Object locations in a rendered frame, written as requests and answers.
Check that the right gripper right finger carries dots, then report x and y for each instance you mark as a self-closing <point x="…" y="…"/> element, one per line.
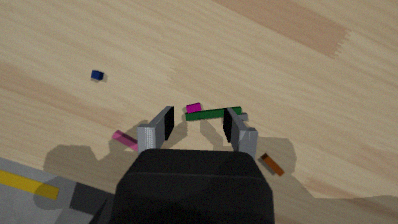
<point x="241" y="137"/>

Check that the dark green rod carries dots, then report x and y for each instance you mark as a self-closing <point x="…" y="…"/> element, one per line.
<point x="210" y="113"/>

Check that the small blue cube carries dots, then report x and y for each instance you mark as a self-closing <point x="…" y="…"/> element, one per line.
<point x="97" y="74"/>

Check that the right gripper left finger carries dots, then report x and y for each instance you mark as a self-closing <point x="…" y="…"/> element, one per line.
<point x="153" y="134"/>

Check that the orange rod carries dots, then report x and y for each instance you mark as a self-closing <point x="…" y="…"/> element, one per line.
<point x="272" y="164"/>

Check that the small magenta block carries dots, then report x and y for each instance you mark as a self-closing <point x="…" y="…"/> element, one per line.
<point x="193" y="107"/>

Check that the pink rod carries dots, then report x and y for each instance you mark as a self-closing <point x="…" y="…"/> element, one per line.
<point x="125" y="139"/>

